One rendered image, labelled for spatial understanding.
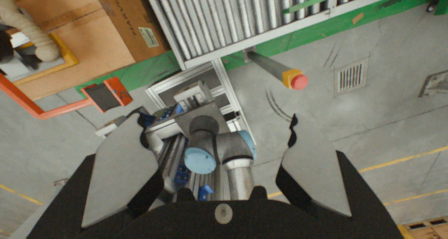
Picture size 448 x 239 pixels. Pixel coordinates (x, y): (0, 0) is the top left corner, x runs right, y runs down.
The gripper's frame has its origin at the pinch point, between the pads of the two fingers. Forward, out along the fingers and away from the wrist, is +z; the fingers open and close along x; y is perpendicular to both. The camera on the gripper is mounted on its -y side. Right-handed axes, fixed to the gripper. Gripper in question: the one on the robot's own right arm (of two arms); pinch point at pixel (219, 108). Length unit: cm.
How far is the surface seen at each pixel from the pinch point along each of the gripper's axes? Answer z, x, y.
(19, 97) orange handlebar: 28, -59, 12
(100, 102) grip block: 26.6, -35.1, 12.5
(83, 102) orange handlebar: 28, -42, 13
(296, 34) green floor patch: 148, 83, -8
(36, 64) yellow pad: 40, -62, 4
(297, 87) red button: 44, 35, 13
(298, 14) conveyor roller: 94, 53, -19
